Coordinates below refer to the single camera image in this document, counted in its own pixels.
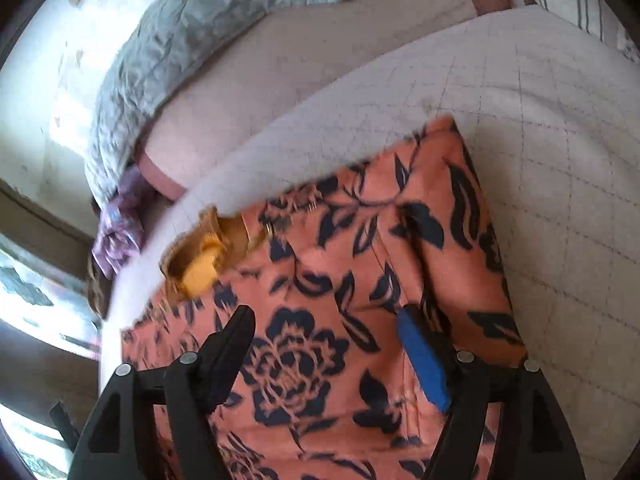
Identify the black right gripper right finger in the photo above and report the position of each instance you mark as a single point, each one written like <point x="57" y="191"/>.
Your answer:
<point x="533" y="439"/>

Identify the brown crumpled cloth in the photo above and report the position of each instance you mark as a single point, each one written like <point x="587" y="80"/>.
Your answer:
<point x="99" y="289"/>

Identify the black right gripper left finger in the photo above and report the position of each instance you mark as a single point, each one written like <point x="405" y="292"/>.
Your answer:
<point x="119" y="440"/>

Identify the orange black floral garment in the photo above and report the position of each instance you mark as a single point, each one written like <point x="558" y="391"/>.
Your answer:
<point x="326" y="390"/>

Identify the purple crumpled cloth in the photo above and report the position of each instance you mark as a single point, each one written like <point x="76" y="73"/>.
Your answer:
<point x="120" y="230"/>

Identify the pink quilted bed cover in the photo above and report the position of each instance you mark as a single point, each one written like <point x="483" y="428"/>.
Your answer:
<point x="550" y="117"/>

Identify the pink bed headboard cushion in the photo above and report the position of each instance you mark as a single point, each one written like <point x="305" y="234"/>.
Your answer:
<point x="278" y="63"/>

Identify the striped floral pillow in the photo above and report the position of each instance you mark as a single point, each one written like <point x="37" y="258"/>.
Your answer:
<point x="598" y="19"/>

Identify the window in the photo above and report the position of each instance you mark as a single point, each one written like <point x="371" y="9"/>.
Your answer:
<point x="50" y="349"/>

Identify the grey quilted blanket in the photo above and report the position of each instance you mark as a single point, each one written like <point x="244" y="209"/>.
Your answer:
<point x="172" y="41"/>

